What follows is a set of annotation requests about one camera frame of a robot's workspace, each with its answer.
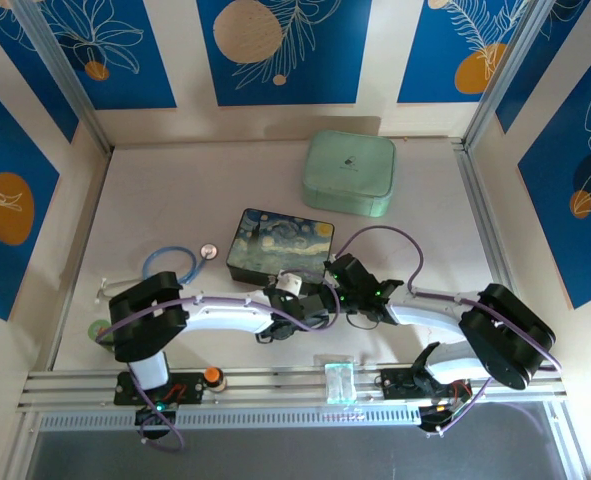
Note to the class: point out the blue floral wall poster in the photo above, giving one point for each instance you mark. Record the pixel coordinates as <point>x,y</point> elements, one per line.
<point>430,50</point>
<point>140,75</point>
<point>5,150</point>
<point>550,75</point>
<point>325,60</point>
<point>565,225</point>
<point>25,65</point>

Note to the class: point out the green round container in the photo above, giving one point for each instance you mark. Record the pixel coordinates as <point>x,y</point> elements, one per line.
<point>95,329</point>

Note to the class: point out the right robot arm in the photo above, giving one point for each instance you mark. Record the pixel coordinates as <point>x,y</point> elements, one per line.
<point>425,312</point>

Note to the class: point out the blue tube stethoscope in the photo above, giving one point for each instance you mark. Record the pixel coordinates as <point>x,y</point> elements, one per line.
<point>207,251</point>

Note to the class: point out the mint green square case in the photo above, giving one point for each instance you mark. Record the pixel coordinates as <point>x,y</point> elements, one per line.
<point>347,170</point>

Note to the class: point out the clear plastic bag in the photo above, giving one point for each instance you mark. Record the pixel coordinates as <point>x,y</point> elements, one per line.
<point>339,382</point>

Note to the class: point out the aluminium frame post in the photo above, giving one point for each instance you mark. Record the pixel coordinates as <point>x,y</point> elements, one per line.
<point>500,80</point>
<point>70,85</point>

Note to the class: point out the orange knob on rail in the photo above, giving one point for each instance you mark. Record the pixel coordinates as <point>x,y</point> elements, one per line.
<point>213,379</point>

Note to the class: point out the aluminium side rail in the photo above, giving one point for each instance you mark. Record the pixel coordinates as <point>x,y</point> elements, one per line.
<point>480,200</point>

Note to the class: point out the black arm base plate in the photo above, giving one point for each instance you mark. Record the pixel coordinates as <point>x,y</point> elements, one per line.
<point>190,387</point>
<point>395,385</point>

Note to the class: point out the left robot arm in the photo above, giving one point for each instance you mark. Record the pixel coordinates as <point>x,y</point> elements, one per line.
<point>225,317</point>

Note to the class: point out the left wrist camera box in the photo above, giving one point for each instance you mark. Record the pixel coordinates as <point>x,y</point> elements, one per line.
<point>290,284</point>

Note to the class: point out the black controller board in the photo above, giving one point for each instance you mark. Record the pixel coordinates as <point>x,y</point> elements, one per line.
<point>155,416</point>
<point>437,417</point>

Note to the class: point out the starry night painted tin box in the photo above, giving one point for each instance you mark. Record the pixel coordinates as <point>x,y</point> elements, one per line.
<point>275,245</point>

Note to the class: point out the aluminium frame rail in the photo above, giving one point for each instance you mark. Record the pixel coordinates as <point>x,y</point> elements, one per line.
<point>275,395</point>

